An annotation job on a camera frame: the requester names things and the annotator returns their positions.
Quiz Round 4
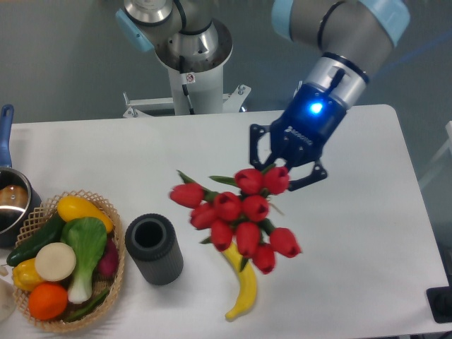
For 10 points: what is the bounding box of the purple sweet potato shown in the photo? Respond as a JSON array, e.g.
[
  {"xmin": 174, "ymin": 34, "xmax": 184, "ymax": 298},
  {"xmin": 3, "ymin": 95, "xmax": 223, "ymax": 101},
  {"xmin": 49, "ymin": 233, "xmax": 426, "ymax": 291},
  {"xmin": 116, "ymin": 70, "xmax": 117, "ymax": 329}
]
[{"xmin": 97, "ymin": 238, "xmax": 119, "ymax": 277}]

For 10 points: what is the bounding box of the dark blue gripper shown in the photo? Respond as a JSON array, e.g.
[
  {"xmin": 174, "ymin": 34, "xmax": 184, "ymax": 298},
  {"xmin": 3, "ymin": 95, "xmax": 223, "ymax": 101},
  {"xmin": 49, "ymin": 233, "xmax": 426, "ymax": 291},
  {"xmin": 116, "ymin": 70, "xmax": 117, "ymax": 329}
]
[{"xmin": 249, "ymin": 84, "xmax": 347, "ymax": 191}]

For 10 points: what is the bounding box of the white plate edge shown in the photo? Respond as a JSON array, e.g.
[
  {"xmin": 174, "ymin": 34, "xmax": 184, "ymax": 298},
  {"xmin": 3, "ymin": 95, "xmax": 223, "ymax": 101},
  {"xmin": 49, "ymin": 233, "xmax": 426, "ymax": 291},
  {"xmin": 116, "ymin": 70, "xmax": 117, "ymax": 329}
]
[{"xmin": 0, "ymin": 280, "xmax": 16, "ymax": 321}]

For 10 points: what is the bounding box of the green bok choy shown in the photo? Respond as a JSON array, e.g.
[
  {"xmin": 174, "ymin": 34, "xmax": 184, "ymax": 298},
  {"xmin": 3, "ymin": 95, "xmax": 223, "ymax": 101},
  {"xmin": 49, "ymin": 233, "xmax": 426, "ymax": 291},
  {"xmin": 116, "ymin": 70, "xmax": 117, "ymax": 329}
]
[{"xmin": 61, "ymin": 217, "xmax": 107, "ymax": 304}]

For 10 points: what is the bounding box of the green chili pepper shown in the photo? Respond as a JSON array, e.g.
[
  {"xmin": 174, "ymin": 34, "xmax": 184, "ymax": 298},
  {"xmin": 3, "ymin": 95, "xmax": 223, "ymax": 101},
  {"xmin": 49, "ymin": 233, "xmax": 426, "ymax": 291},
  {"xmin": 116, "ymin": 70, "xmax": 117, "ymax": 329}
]
[{"xmin": 64, "ymin": 288, "xmax": 109, "ymax": 322}]

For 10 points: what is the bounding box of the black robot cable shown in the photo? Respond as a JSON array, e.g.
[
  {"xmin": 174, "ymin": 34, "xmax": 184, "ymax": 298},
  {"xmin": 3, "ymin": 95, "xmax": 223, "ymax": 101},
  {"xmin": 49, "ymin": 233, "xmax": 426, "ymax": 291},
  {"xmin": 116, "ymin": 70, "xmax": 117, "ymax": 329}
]
[{"xmin": 177, "ymin": 55, "xmax": 196, "ymax": 115}]

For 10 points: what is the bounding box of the blue handled saucepan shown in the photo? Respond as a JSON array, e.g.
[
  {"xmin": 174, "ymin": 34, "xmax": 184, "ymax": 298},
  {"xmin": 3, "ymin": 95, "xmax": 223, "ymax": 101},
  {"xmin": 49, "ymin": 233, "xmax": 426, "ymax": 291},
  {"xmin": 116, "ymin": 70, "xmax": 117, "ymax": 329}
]
[{"xmin": 1, "ymin": 104, "xmax": 41, "ymax": 249}]

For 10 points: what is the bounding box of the dark grey ribbed vase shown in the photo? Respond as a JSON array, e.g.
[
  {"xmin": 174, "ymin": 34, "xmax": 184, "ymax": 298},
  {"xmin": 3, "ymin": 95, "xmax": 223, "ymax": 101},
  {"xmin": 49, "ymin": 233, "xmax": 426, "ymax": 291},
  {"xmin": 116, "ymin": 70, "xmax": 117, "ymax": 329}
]
[{"xmin": 125, "ymin": 213, "xmax": 184, "ymax": 286}]

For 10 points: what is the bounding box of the orange fruit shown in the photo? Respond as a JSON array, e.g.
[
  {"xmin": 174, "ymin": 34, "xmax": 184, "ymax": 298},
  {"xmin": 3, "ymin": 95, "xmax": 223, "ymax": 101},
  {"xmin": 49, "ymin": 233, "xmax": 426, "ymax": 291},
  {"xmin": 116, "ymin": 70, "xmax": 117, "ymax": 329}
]
[{"xmin": 28, "ymin": 282, "xmax": 68, "ymax": 321}]

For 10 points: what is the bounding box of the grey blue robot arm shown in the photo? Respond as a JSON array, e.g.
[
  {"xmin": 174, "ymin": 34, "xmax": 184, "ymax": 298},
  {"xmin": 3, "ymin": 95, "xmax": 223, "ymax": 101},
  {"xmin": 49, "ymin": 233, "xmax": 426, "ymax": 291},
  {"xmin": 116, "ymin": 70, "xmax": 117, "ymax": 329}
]
[{"xmin": 116, "ymin": 1, "xmax": 410, "ymax": 195}]

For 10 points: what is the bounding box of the dark green cucumber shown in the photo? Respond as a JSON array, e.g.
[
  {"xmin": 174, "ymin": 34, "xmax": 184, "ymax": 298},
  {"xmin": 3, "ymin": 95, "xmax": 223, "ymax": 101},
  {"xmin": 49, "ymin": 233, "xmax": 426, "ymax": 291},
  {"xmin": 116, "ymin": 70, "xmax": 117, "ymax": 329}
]
[{"xmin": 6, "ymin": 213, "xmax": 66, "ymax": 267}]

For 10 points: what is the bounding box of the white round radish slice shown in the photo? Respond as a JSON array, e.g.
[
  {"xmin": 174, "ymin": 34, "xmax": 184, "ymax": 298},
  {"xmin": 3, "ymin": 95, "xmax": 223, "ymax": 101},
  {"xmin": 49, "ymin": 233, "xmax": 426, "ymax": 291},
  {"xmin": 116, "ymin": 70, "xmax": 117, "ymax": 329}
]
[{"xmin": 35, "ymin": 242, "xmax": 76, "ymax": 282}]

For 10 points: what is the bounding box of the yellow squash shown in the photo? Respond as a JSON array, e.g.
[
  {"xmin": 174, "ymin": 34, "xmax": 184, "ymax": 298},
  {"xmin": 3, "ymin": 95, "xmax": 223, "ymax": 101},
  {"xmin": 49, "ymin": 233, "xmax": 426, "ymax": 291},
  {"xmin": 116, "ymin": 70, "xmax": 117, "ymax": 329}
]
[{"xmin": 56, "ymin": 196, "xmax": 114, "ymax": 233}]

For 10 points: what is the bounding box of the yellow banana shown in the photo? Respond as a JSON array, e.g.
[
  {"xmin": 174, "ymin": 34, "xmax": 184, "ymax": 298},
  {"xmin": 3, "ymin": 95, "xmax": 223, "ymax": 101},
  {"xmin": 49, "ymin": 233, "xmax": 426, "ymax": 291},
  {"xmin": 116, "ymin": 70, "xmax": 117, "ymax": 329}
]
[{"xmin": 222, "ymin": 242, "xmax": 258, "ymax": 321}]

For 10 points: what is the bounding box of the woven wicker basket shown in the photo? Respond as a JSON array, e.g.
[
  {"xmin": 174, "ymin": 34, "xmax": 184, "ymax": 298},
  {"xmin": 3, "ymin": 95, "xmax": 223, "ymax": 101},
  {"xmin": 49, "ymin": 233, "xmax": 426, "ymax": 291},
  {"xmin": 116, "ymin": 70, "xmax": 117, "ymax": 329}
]
[{"xmin": 13, "ymin": 190, "xmax": 125, "ymax": 333}]

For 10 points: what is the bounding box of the white garlic piece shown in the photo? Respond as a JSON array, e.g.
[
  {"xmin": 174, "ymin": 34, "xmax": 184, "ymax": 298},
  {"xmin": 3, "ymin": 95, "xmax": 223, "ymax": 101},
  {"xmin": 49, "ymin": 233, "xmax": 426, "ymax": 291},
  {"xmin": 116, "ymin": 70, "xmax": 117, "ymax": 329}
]
[{"xmin": 0, "ymin": 265, "xmax": 8, "ymax": 277}]

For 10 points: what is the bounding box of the black device at edge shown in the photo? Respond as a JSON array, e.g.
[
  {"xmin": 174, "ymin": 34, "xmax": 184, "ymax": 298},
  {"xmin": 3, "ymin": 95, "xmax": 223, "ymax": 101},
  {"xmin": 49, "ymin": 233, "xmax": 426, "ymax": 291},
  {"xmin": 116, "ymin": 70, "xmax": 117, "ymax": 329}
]
[{"xmin": 426, "ymin": 286, "xmax": 451, "ymax": 323}]

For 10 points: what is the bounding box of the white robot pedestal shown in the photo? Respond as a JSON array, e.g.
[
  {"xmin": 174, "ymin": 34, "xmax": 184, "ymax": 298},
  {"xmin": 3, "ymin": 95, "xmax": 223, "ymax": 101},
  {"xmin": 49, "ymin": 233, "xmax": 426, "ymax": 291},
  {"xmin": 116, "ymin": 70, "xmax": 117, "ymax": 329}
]
[{"xmin": 116, "ymin": 10, "xmax": 251, "ymax": 118}]

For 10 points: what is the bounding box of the red tulip bouquet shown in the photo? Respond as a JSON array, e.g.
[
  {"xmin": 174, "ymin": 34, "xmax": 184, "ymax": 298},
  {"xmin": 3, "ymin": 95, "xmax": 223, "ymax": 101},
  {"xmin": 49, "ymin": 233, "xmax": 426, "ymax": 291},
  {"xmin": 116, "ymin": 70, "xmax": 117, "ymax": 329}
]
[{"xmin": 169, "ymin": 165, "xmax": 302, "ymax": 274}]

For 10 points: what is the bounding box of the yellow bell pepper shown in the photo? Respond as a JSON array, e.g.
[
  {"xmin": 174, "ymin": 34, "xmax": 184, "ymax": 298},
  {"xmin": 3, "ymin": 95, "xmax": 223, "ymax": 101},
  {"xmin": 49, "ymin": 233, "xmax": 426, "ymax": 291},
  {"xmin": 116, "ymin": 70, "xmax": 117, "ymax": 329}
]
[{"xmin": 12, "ymin": 258, "xmax": 45, "ymax": 292}]

